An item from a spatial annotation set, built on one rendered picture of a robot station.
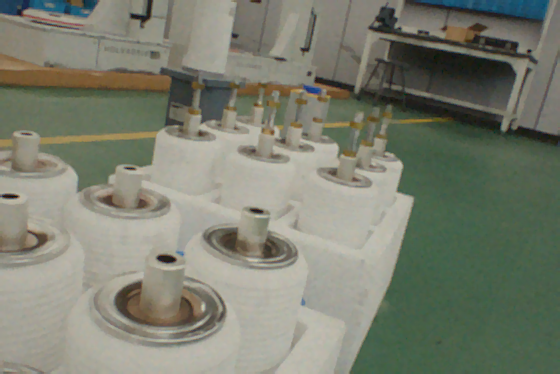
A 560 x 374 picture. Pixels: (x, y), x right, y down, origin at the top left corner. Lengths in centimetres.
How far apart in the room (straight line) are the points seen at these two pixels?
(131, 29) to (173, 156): 246
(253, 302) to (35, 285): 14
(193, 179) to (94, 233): 34
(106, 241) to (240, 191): 30
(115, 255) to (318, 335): 18
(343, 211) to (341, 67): 590
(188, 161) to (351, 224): 24
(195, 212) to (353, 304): 24
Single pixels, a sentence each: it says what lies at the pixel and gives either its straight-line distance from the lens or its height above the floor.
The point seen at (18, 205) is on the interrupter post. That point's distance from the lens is 35.
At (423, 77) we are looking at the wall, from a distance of 613.
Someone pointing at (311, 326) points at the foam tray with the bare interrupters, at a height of 18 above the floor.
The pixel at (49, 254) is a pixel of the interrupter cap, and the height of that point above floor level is 25.
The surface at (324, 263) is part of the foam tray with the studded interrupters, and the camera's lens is 63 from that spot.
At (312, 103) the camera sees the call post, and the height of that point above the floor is 30.
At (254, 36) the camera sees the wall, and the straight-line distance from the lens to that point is 723.
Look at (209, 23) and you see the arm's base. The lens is 117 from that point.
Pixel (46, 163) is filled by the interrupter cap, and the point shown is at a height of 25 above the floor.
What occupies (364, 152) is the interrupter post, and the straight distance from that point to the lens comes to 78.
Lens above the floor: 40
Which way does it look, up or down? 15 degrees down
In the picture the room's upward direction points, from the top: 12 degrees clockwise
